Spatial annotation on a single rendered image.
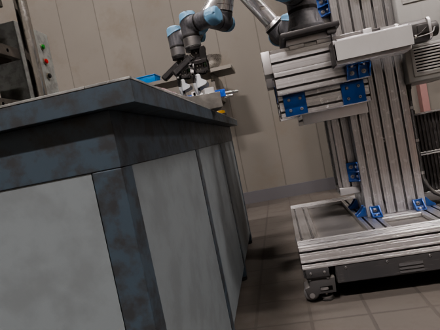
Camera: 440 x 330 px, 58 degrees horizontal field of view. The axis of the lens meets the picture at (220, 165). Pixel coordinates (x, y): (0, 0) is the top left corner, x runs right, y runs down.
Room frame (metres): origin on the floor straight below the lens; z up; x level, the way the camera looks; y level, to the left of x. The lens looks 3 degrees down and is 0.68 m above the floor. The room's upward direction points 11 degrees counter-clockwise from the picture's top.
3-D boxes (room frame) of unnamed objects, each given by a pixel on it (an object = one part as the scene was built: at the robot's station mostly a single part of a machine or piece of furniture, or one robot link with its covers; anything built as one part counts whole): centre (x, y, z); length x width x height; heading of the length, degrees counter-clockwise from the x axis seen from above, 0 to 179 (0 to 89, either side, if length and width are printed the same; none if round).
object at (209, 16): (1.72, -0.08, 1.20); 0.11 x 0.11 x 0.08; 57
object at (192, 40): (1.77, 0.01, 1.13); 0.08 x 0.08 x 0.05
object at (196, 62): (1.76, 0.01, 1.05); 0.09 x 0.08 x 0.12; 82
